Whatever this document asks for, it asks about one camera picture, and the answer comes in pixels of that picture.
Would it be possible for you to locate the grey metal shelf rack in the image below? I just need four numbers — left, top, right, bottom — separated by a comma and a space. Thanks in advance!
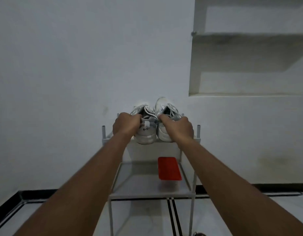
101, 113, 202, 236

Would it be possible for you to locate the person's left forearm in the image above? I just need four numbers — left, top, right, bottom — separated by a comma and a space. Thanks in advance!
13, 134, 132, 236

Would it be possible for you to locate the person's left hand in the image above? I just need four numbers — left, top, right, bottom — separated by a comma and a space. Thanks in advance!
112, 112, 143, 141

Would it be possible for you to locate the clear container with red lid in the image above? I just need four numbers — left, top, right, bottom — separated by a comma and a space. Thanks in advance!
157, 156, 183, 182

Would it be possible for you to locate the person's right forearm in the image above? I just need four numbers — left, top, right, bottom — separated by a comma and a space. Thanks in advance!
177, 137, 303, 236

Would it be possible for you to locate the white wall ledge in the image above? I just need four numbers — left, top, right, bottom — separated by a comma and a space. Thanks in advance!
188, 0, 303, 97

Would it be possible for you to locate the grey white shoelace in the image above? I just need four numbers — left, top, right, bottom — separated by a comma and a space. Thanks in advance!
164, 103, 183, 121
130, 103, 158, 120

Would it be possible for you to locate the person's right hand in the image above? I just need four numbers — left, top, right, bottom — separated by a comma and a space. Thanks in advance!
157, 114, 195, 146

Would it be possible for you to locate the white grey sneaker shoe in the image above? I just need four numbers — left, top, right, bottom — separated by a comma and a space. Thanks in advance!
154, 96, 183, 143
130, 103, 159, 145

